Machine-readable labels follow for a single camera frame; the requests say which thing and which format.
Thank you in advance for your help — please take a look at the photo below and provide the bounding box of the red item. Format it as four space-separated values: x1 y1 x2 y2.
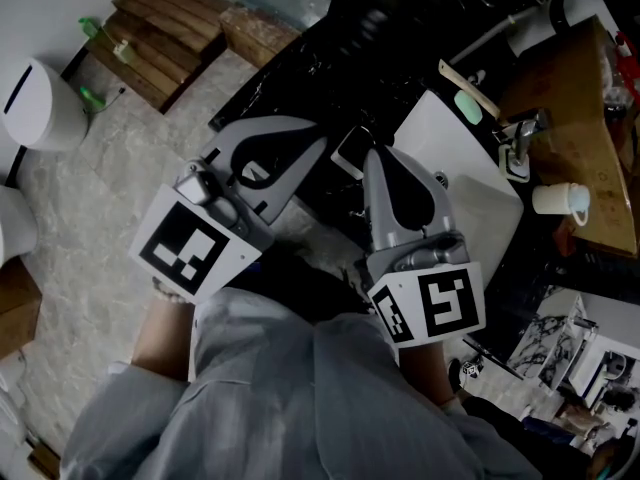
613 31 640 92

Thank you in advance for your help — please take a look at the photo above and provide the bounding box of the white marble pedestal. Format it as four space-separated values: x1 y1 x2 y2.
506 287 592 395

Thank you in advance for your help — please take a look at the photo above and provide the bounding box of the grey drain hose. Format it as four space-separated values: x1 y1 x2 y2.
448 3 554 68

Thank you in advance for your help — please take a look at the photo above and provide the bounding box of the white appliance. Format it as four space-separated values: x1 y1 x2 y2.
567 317 640 412

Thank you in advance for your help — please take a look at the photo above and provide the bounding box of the brown cardboard box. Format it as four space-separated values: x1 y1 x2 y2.
0 256 44 360

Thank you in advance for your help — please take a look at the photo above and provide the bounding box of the white sink basin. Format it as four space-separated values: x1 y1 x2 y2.
391 89 526 292

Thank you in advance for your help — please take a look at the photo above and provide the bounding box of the person's left forearm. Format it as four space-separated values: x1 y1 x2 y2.
131 295 197 383

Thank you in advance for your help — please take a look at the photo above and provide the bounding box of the person's right forearm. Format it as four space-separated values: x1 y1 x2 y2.
396 338 455 408

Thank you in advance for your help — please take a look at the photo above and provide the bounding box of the person's grey shirt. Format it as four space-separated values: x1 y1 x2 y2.
58 286 544 480

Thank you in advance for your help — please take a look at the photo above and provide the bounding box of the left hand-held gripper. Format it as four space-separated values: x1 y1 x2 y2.
128 114 330 305

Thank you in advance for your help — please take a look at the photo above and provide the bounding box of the black cable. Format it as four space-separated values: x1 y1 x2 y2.
97 85 127 115

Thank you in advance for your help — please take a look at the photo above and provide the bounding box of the white bead bracelet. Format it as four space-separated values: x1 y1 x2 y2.
151 276 195 306

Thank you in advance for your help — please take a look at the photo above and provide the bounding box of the white mug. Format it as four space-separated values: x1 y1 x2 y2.
530 181 593 228

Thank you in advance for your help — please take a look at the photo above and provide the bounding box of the wooden step platform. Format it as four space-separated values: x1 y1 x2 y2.
88 0 304 115

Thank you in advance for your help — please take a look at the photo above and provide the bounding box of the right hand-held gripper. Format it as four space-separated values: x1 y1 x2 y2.
362 145 488 346

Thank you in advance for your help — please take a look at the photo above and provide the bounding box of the green bottle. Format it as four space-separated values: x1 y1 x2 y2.
78 86 107 113
77 16 105 38

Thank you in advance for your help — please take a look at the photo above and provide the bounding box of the green soap bar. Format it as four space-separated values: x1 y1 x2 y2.
453 89 484 125

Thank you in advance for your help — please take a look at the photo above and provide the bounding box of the chrome faucet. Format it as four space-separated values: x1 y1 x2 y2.
491 106 552 184

